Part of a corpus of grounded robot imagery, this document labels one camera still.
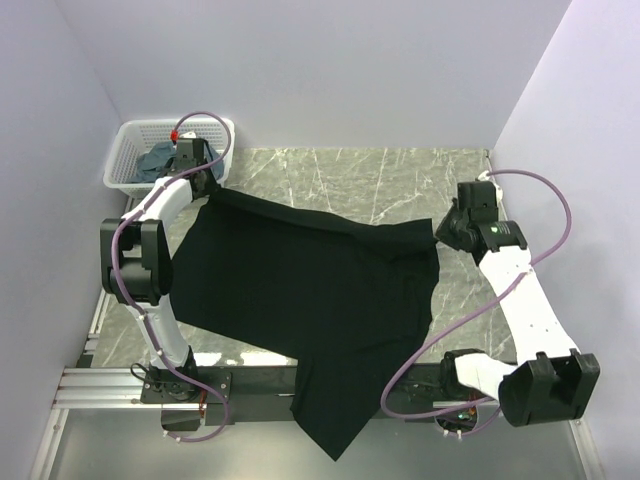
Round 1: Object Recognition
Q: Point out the black t shirt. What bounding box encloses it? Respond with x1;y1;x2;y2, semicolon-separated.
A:
170;189;439;459

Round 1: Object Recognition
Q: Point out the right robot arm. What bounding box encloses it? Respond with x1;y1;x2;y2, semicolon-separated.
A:
436;180;600;427

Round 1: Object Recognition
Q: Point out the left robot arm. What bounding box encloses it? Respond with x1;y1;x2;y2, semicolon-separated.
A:
100;138;226;404

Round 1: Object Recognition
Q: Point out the grey blue t shirt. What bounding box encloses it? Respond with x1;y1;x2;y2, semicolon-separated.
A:
130;141;225;184

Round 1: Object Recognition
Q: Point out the white plastic laundry basket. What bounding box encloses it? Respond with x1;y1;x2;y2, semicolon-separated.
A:
103;116;235;198

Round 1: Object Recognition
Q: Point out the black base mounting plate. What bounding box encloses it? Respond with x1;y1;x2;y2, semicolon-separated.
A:
130;363;482;433

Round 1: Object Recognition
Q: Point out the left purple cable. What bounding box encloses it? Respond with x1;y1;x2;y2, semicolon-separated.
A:
110;109;236;444

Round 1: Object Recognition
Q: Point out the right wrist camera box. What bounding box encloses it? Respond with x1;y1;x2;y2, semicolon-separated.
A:
476;171;504;203

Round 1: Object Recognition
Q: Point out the aluminium rail frame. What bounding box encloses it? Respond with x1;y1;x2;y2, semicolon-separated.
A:
29;199;609;480

